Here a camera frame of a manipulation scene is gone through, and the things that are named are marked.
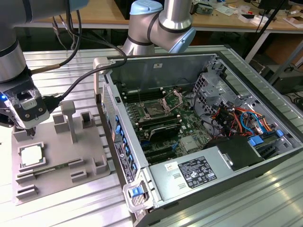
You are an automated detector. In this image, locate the silver chipset heatsink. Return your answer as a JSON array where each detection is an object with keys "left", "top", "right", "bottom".
[{"left": 181, "top": 137, "right": 198, "bottom": 151}]

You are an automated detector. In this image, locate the silver power supply with label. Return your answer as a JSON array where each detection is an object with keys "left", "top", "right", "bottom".
[{"left": 149, "top": 145, "right": 234, "bottom": 201}]

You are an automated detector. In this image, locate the blue case latch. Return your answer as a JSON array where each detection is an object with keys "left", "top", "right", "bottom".
[{"left": 131, "top": 186, "right": 144, "bottom": 197}]

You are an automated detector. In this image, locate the black graphics card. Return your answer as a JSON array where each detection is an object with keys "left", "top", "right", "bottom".
[{"left": 149, "top": 124, "right": 180, "bottom": 142}]

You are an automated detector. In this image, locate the thick black camera cable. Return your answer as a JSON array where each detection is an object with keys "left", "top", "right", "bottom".
[{"left": 41, "top": 0, "right": 128, "bottom": 112}]

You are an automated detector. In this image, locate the silver CPU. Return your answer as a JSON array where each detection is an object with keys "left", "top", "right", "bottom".
[{"left": 20, "top": 146, "right": 46, "bottom": 166}]

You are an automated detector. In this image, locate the grey parts rack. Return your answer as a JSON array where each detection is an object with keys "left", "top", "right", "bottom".
[{"left": 11, "top": 100, "right": 112, "bottom": 205}]

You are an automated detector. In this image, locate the metal socket cover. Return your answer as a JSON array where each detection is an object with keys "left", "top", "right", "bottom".
[{"left": 160, "top": 91, "right": 184, "bottom": 114}]

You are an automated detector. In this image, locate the brown cardboard box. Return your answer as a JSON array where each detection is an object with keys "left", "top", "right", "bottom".
[{"left": 265, "top": 35, "right": 303, "bottom": 69}]

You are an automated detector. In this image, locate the blue wire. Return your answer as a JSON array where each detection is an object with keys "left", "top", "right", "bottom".
[{"left": 239, "top": 110, "right": 264, "bottom": 136}]

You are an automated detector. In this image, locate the open grey PC case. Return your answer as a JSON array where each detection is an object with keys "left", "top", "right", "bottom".
[{"left": 93, "top": 44, "right": 303, "bottom": 227}]

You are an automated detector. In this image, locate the green RAM stick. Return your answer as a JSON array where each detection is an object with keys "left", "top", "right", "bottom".
[{"left": 34, "top": 162, "right": 71, "bottom": 177}]

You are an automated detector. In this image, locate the black expansion slot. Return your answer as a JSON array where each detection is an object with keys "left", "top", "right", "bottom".
[
  {"left": 145, "top": 151, "right": 178, "bottom": 164},
  {"left": 143, "top": 144, "right": 175, "bottom": 157}
]

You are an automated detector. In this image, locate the metal disk bay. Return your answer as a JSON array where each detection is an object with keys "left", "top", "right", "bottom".
[{"left": 193, "top": 72, "right": 240, "bottom": 119}]

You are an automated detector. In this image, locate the CPU socket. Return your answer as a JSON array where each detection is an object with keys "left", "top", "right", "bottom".
[{"left": 143, "top": 101, "right": 164, "bottom": 118}]

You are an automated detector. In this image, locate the orange red wire bundle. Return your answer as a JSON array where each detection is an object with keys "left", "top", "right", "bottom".
[{"left": 212, "top": 106, "right": 276, "bottom": 139}]

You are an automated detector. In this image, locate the green motherboard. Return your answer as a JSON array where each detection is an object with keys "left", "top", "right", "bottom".
[{"left": 118, "top": 85, "right": 214, "bottom": 166}]

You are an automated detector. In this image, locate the wooden desk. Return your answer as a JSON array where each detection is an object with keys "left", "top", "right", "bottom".
[{"left": 33, "top": 0, "right": 303, "bottom": 34}]

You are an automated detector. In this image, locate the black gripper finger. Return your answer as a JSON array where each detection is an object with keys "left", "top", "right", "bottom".
[{"left": 25, "top": 126, "right": 36, "bottom": 140}]

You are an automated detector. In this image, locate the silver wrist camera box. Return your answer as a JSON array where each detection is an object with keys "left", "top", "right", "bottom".
[{"left": 13, "top": 91, "right": 51, "bottom": 130}]

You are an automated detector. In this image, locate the white box on desk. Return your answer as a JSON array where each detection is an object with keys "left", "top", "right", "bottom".
[{"left": 239, "top": 13, "right": 261, "bottom": 24}]

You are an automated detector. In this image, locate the black RAM slot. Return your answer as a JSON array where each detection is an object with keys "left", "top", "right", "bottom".
[
  {"left": 138, "top": 117, "right": 181, "bottom": 130},
  {"left": 123, "top": 92, "right": 166, "bottom": 103},
  {"left": 122, "top": 87, "right": 164, "bottom": 96},
  {"left": 136, "top": 113, "right": 178, "bottom": 123}
]

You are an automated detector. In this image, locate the blue disk carrier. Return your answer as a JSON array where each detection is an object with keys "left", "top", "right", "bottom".
[{"left": 248, "top": 130, "right": 285, "bottom": 159}]

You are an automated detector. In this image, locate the black wrist mount with tape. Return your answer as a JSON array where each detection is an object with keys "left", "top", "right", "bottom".
[{"left": 0, "top": 70, "right": 38, "bottom": 107}]

